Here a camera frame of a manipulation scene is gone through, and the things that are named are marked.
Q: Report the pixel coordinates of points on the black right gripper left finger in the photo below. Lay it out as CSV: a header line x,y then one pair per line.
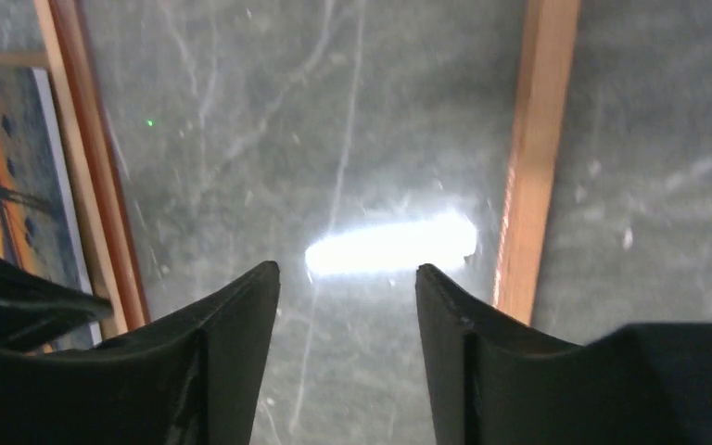
x,y
190,377

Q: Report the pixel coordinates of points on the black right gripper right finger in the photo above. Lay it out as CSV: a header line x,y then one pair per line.
x,y
493,380

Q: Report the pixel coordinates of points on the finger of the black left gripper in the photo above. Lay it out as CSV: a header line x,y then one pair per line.
x,y
35,311

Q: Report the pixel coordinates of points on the sunset photo print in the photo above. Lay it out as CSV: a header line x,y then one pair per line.
x,y
39,231

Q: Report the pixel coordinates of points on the clear acrylic sheet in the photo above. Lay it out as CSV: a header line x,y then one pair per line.
x,y
348,369

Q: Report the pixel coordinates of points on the wooden picture frame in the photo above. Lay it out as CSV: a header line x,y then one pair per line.
x,y
534,160

